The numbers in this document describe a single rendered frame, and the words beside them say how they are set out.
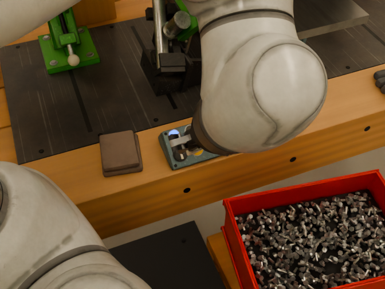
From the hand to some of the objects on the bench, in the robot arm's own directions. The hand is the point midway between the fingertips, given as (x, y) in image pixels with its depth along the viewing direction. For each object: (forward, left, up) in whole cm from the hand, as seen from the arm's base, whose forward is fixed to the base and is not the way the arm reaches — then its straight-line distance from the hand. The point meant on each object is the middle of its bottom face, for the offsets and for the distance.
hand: (192, 144), depth 79 cm
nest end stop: (+28, -6, -10) cm, 31 cm away
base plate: (+38, -25, -14) cm, 48 cm away
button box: (+9, -5, -16) cm, 19 cm away
